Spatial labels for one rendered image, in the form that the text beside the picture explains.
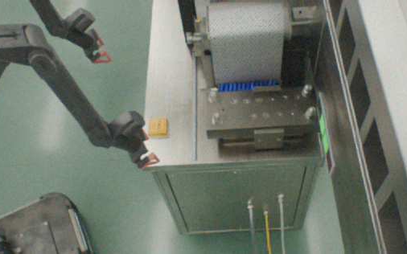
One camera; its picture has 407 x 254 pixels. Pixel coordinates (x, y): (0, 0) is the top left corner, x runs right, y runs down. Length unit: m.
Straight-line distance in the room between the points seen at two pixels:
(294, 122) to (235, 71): 0.27
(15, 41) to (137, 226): 1.70
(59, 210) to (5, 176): 0.65
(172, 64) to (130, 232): 1.06
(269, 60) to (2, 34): 0.88
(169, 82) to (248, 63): 0.41
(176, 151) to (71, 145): 1.35
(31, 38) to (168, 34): 1.07
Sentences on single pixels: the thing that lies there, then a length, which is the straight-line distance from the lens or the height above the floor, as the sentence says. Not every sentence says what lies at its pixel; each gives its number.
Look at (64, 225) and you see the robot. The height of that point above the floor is 0.24.
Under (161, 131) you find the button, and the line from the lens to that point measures 1.64.
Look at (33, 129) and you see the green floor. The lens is 3.05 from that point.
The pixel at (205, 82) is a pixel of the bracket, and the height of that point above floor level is 0.93.
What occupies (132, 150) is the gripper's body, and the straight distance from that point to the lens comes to 1.37.
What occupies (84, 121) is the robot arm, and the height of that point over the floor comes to 1.36.
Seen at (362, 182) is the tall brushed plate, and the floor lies 1.43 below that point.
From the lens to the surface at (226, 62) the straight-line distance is 1.51.
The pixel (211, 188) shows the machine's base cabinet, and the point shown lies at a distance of 1.79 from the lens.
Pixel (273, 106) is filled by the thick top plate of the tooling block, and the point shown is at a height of 1.03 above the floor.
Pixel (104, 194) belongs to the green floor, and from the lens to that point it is 2.63.
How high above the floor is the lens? 2.30
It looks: 58 degrees down
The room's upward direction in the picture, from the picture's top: 10 degrees counter-clockwise
